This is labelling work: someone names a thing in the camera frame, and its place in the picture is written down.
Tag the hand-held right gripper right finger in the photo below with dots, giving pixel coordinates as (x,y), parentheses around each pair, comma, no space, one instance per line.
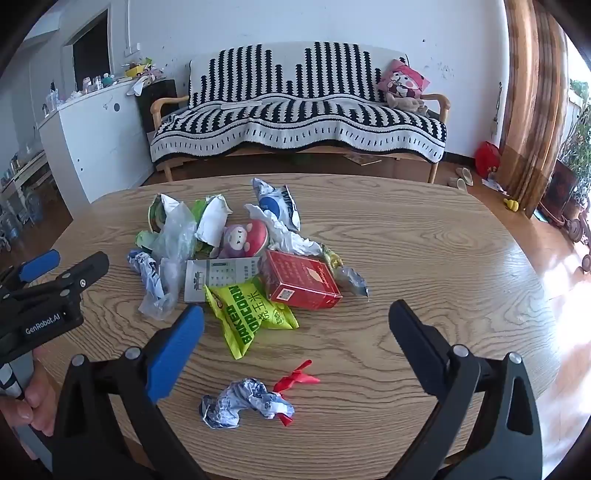
(415,341)

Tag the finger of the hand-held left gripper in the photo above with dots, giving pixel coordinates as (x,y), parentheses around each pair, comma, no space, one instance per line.
(90,270)
(41,265)

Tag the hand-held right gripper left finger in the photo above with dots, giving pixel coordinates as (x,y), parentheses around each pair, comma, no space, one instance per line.
(175,355)

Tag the green grey cigarette box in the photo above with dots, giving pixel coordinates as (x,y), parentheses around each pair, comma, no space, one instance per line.
(217,274)

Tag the red cardboard box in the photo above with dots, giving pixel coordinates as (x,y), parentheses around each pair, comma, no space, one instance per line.
(300,277)

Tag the person's left hand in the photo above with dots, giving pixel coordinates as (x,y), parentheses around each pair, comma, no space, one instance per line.
(39,410)

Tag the blue white crumpled wrapper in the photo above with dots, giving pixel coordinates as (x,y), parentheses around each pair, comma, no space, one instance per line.
(147,270)

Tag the crumpled silver foil wrapper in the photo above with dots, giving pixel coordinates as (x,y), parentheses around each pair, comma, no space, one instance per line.
(240,399)

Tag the green popcorn packet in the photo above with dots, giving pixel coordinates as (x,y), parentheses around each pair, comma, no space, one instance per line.
(244,318)

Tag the white metal shelf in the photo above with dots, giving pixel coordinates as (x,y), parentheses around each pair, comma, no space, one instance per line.
(23,184)

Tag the clear plastic bag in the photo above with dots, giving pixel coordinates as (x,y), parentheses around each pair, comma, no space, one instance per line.
(173,240)

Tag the green white packet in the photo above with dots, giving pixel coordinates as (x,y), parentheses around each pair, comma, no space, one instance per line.
(157,212)

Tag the yellow silver wrapper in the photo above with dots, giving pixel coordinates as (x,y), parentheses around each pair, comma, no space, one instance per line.
(351,279)

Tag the red ribbon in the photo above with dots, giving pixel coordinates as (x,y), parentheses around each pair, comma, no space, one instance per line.
(295,378)

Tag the white torn packet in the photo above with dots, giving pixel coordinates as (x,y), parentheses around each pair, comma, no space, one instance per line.
(212,221)

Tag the white cabinet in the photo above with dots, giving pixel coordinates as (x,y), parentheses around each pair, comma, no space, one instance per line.
(101,138)

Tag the pink round snack packet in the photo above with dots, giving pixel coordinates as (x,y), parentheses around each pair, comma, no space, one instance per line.
(240,237)

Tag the white crumpled tissue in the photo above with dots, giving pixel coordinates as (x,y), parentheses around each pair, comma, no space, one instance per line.
(288,240)

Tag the white slipper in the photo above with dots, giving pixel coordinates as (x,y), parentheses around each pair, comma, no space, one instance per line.
(460,183)
(466,174)

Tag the yellow toy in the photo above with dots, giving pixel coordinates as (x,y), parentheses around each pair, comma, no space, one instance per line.
(510,205)

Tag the blue white snack packet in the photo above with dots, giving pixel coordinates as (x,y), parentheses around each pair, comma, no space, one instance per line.
(277,203)

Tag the black side stand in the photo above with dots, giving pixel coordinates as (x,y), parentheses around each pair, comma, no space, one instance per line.
(157,97)

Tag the flat cardboard piece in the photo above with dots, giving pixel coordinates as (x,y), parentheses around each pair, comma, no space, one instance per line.
(364,159)

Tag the red bag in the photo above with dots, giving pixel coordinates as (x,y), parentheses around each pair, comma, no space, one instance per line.
(487,159)

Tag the yellow box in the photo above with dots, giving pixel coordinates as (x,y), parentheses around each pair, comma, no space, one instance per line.
(136,70)

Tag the dark red plant stand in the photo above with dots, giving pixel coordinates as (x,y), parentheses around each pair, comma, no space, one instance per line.
(561,184)

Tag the brown plush toy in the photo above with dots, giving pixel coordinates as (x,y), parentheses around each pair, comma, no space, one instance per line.
(406,104)

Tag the sofa with patterned cover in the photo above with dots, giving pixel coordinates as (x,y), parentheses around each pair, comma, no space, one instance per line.
(300,115)

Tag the pink printed cushion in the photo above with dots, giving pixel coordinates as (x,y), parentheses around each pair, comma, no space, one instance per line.
(404,81)

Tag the green potted plant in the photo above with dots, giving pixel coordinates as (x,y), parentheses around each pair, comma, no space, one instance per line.
(577,134)

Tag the brown patterned curtain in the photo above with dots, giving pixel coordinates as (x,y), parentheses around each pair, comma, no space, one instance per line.
(531,92)

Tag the wooden frame sofa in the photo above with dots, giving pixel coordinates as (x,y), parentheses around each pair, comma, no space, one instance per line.
(161,108)

